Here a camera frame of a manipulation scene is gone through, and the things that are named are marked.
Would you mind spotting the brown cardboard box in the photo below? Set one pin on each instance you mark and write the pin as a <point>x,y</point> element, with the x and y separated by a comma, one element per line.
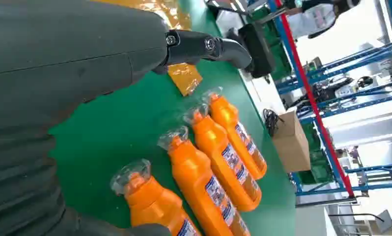
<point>290,146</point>

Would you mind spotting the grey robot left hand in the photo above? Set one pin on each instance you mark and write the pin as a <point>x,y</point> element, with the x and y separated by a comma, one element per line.
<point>52,49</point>

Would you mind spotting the dark tablet on stand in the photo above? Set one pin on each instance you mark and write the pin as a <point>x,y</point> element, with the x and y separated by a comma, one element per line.
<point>225,6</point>

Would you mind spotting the large black carry case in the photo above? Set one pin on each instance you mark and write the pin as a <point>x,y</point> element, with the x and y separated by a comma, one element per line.
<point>257,49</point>

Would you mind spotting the red metal post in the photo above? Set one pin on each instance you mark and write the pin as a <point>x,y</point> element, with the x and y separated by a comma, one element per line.
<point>313,104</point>

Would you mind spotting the orange detergent bottle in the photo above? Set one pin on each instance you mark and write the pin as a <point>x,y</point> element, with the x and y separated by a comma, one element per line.
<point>189,169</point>
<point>209,140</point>
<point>150,202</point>
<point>227,117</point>

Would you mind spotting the blue metal shelf rack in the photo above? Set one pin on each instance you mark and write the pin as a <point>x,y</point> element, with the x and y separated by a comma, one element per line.
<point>362,106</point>

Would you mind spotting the yellow plastic sheet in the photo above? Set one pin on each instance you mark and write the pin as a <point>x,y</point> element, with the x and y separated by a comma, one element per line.
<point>183,79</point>

